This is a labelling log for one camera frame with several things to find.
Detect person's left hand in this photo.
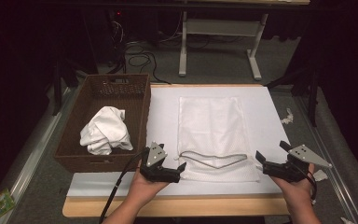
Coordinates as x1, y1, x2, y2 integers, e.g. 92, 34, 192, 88
126, 161, 170, 205

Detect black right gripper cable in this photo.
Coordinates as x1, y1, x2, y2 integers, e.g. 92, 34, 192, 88
301, 167, 319, 202

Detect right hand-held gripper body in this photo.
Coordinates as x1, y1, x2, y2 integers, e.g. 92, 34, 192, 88
262, 144, 334, 184

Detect white cloth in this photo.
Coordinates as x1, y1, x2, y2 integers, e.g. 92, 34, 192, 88
173, 95, 261, 184
79, 105, 134, 156

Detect white desk frame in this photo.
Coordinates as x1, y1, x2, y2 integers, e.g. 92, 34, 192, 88
178, 0, 311, 81

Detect wooden table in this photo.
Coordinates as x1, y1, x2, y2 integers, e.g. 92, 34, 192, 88
62, 82, 291, 218

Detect white board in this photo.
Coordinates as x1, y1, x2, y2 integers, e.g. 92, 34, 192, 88
66, 85, 291, 198

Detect metal floor rail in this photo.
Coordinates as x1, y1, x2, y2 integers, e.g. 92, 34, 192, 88
293, 94, 358, 224
0, 86, 77, 224

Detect black stand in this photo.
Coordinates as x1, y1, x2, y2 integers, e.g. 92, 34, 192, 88
264, 60, 322, 128
49, 54, 79, 117

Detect black floor cables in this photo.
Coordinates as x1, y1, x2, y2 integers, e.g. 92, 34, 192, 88
109, 18, 172, 86

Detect person's right hand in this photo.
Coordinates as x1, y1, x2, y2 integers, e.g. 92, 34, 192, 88
271, 163, 316, 203

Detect brown wicker basket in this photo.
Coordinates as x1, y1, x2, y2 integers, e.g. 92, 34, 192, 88
54, 73, 152, 174

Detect dark box with red light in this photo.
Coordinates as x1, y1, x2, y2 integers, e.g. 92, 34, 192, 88
82, 8, 128, 75

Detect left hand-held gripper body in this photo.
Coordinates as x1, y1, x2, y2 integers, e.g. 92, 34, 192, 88
139, 141, 182, 184

